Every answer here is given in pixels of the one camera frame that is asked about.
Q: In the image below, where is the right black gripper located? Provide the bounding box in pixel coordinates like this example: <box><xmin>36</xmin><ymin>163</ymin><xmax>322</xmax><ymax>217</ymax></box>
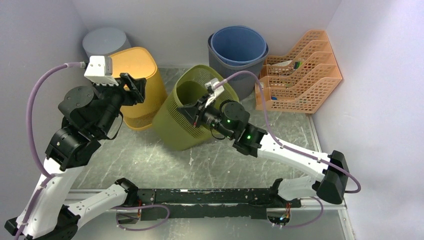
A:
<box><xmin>177</xmin><ymin>94</ymin><xmax>235</xmax><ymax>140</ymax></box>

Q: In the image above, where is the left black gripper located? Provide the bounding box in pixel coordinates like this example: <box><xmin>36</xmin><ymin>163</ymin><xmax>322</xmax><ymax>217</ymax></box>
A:
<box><xmin>91</xmin><ymin>72</ymin><xmax>148</xmax><ymax>136</ymax></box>

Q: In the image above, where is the yellow mesh waste basket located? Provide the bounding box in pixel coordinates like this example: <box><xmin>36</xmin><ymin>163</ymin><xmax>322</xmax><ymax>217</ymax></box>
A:
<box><xmin>108</xmin><ymin>46</ymin><xmax>169</xmax><ymax>131</ymax></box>

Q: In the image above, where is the olive green mesh basket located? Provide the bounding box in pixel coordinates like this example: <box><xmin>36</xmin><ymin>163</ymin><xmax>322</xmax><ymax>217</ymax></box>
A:
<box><xmin>152</xmin><ymin>65</ymin><xmax>223</xmax><ymax>151</ymax></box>

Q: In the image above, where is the light grey plastic bucket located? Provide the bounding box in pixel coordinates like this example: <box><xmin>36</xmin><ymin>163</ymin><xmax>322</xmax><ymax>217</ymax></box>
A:
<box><xmin>82</xmin><ymin>27</ymin><xmax>132</xmax><ymax>58</ymax></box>

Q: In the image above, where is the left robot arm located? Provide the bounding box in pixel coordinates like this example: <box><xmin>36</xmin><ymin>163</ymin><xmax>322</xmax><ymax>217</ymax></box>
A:
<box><xmin>4</xmin><ymin>73</ymin><xmax>147</xmax><ymax>240</ymax></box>

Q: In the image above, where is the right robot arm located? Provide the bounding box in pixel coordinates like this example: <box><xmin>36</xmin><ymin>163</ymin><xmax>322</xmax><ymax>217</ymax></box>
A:
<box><xmin>177</xmin><ymin>96</ymin><xmax>349</xmax><ymax>207</ymax></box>

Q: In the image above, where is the dark grey mesh basket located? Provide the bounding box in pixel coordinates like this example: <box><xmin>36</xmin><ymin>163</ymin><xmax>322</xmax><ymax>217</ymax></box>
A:
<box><xmin>207</xmin><ymin>35</ymin><xmax>269</xmax><ymax>100</ymax></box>

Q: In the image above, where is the blue plastic bucket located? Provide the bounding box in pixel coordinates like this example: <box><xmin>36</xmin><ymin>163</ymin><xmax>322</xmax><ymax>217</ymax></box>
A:
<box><xmin>210</xmin><ymin>25</ymin><xmax>267</xmax><ymax>66</ymax></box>

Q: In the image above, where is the orange plastic file organizer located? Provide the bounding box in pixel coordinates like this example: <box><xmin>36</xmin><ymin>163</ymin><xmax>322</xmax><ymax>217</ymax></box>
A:
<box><xmin>255</xmin><ymin>29</ymin><xmax>342</xmax><ymax>114</ymax></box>

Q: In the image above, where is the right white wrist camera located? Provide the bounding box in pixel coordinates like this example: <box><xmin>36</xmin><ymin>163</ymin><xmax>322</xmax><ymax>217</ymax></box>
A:
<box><xmin>204</xmin><ymin>78</ymin><xmax>225</xmax><ymax>107</ymax></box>

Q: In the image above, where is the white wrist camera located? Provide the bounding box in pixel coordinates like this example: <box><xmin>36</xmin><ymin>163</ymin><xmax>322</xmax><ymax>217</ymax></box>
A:
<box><xmin>204</xmin><ymin>78</ymin><xmax>225</xmax><ymax>107</ymax></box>
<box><xmin>84</xmin><ymin>55</ymin><xmax>119</xmax><ymax>86</ymax></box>

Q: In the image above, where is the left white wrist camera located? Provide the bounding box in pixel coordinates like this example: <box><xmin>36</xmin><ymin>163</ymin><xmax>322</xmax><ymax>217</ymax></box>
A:
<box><xmin>84</xmin><ymin>55</ymin><xmax>119</xmax><ymax>86</ymax></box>

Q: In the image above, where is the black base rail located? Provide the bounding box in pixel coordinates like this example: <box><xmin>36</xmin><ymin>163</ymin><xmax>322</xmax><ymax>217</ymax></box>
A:
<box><xmin>121</xmin><ymin>188</ymin><xmax>301</xmax><ymax>221</ymax></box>

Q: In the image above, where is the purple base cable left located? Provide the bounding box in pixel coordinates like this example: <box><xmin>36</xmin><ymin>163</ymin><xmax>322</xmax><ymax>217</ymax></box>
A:
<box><xmin>112</xmin><ymin>204</ymin><xmax>171</xmax><ymax>232</ymax></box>

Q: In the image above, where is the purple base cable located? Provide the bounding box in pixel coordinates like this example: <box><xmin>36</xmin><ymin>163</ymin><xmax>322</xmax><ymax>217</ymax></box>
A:
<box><xmin>271</xmin><ymin>197</ymin><xmax>325</xmax><ymax>230</ymax></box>
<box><xmin>112</xmin><ymin>204</ymin><xmax>171</xmax><ymax>232</ymax></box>

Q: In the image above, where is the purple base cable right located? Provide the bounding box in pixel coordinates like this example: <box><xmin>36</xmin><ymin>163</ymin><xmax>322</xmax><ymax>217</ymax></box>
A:
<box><xmin>271</xmin><ymin>197</ymin><xmax>325</xmax><ymax>230</ymax></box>

